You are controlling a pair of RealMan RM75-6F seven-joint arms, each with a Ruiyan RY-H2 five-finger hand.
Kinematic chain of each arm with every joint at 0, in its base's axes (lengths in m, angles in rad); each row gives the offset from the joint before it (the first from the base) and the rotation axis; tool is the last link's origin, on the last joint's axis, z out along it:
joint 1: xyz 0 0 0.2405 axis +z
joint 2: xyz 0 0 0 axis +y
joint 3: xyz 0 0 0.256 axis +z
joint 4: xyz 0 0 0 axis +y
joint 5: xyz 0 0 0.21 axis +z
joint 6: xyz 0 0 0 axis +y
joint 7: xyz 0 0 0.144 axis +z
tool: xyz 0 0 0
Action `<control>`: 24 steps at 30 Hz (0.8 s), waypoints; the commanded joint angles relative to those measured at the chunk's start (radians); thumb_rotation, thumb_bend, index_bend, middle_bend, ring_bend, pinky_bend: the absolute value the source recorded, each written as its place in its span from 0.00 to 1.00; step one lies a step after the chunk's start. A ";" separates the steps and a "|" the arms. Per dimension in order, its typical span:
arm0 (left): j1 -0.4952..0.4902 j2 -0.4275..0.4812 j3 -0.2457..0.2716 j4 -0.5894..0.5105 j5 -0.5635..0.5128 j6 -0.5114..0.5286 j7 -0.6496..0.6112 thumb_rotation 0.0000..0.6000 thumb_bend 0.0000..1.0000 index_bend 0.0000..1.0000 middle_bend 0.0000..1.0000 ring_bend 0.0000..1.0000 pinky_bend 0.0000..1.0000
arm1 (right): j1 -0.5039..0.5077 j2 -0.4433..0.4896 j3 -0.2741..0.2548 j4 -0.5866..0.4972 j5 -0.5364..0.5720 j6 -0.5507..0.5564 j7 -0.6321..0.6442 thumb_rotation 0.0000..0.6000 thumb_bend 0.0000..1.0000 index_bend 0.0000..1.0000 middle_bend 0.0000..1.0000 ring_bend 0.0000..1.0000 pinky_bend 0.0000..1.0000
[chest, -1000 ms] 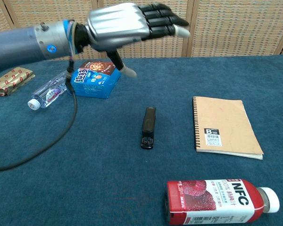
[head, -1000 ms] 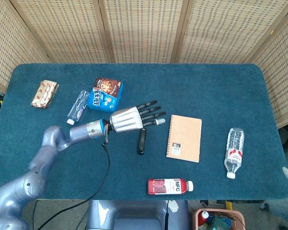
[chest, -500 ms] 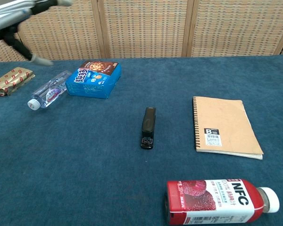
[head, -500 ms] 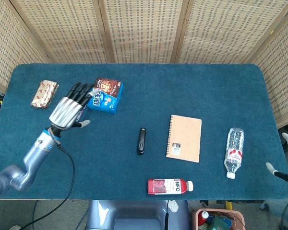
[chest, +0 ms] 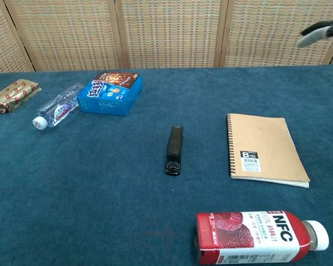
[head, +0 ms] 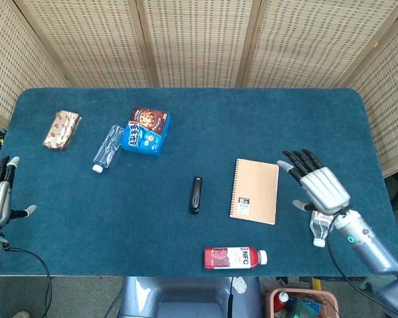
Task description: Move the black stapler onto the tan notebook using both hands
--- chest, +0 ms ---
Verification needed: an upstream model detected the blue table mat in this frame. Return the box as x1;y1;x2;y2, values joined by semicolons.
0;64;333;266

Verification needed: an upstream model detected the gold wrapped snack package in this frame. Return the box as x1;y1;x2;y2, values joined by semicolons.
0;78;42;114

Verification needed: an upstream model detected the clear water bottle purple label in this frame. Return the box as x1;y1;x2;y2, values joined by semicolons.
32;82;85;130

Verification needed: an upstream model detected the red NFC juice bottle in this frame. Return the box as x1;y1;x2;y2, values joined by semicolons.
194;210;330;266

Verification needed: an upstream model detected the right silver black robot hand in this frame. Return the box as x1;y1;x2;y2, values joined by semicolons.
297;19;333;48

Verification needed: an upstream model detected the blue cookie box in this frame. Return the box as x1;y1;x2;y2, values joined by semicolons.
76;71;144;117

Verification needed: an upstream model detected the yellow spiral notebook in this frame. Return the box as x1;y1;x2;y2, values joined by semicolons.
226;112;311;188

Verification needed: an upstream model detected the black stapler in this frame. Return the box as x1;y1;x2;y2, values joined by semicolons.
164;125;184;177

